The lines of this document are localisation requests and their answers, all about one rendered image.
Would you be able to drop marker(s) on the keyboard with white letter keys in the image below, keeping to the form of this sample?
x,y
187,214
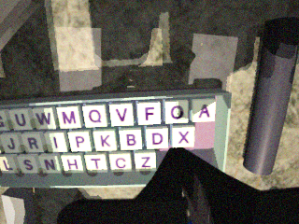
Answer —
x,y
108,139

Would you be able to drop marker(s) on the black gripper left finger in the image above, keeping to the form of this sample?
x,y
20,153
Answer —
x,y
160,202

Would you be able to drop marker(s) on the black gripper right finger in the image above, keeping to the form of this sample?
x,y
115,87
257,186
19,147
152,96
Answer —
x,y
217,198

